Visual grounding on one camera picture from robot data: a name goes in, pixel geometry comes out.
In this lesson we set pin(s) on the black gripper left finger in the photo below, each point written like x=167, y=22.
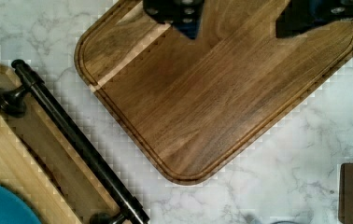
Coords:
x=184, y=15

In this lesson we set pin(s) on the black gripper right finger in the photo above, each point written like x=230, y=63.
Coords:
x=301, y=16

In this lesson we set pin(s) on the light wooden drawer cabinet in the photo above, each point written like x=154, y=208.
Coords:
x=38, y=164

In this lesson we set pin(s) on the dark wooden cutting board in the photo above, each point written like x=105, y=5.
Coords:
x=192, y=105

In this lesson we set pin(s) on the black drawer handle bar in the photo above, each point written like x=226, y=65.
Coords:
x=11, y=102

